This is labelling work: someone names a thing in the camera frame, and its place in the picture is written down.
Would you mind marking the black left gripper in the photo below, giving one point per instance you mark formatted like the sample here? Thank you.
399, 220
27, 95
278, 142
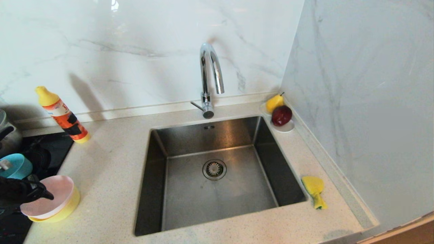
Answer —
17, 191

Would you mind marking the pink plastic bowl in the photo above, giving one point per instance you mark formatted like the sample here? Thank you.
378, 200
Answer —
56, 196

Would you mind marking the yellow plastic bowl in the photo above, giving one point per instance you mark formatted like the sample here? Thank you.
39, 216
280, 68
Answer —
67, 210

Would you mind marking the blue plastic bowl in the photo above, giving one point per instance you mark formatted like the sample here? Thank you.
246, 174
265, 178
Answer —
17, 167

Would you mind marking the orange dish soap bottle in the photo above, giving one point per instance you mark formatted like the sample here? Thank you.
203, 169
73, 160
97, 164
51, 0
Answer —
66, 118

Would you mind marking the chrome gooseneck faucet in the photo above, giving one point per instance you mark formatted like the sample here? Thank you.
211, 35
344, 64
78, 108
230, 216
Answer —
204, 78

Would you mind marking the yellow green sponge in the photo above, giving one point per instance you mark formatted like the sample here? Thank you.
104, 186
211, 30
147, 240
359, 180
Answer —
313, 186

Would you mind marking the stainless steel sink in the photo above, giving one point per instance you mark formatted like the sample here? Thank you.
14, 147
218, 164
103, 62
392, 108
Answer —
237, 196

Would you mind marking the black induction cooktop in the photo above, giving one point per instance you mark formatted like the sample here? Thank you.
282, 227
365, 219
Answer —
51, 149

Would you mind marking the stainless steel pot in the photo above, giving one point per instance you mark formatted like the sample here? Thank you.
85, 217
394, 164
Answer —
8, 140

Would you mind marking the round metal drain strainer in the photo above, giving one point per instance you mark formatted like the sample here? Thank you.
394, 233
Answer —
214, 169

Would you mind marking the yellow pear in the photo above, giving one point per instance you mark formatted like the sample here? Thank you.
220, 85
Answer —
274, 102

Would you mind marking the small white dish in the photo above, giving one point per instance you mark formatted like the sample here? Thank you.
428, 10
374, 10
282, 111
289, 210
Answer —
284, 128

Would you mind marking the dark red apple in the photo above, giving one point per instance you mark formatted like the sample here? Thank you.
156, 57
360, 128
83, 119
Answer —
282, 115

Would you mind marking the brown wooden panel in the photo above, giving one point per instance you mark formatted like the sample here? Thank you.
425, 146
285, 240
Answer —
410, 234

